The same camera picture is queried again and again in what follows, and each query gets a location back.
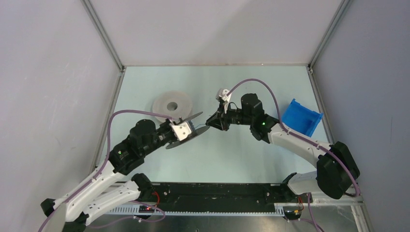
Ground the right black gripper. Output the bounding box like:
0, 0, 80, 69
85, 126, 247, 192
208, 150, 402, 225
205, 101, 253, 131

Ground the black cable spool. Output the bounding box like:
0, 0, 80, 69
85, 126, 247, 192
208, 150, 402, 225
165, 112, 210, 149

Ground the white cable spool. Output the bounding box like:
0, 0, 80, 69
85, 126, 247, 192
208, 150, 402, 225
151, 91, 193, 119

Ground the blue plastic bin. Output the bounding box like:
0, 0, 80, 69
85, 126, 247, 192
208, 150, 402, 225
281, 99, 324, 137

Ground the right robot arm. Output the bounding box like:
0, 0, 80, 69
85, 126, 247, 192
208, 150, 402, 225
206, 89, 360, 202

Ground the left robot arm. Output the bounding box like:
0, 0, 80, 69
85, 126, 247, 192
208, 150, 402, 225
41, 119, 192, 232

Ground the left controller board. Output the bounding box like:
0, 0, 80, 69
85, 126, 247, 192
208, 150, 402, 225
138, 205, 156, 214

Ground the controller board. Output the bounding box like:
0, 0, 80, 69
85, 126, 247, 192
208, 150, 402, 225
138, 205, 156, 214
283, 210, 303, 221

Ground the right controller board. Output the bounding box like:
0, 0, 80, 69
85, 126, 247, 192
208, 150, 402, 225
283, 210, 303, 221

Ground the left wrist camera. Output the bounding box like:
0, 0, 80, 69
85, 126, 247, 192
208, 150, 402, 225
172, 120, 194, 142

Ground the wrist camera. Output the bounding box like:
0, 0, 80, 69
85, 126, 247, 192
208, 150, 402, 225
216, 88, 231, 113
172, 120, 194, 142

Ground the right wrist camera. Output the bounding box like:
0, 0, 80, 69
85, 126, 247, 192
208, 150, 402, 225
216, 88, 231, 113

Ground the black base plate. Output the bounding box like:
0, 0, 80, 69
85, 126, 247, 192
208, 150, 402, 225
139, 182, 311, 212

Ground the white slotted cable duct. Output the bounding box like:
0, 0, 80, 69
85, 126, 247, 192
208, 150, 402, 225
105, 204, 284, 217

